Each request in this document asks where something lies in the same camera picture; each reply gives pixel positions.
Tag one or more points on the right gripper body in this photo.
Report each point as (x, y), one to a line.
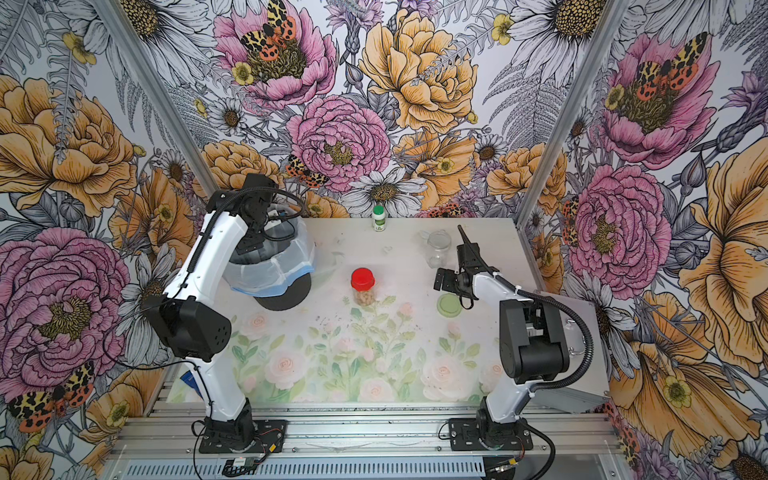
(470, 264)

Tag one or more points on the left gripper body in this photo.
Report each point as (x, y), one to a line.
(264, 213)

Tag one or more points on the black trash bin with liner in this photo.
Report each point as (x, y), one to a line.
(278, 275)

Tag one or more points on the red-lid peanut jar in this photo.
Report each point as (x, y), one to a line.
(363, 283)

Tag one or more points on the green-lid peanut jar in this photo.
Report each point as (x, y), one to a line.
(438, 244)

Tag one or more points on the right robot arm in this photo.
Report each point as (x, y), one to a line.
(532, 344)

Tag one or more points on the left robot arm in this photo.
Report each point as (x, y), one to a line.
(185, 320)

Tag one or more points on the small green-cap white bottle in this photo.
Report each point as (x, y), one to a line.
(379, 218)

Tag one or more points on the blue white small packet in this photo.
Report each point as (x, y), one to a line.
(189, 380)

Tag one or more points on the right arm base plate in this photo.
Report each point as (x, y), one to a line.
(474, 435)

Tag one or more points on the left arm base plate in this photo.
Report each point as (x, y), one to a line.
(249, 437)

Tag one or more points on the aluminium front rail frame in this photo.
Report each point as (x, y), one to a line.
(303, 441)

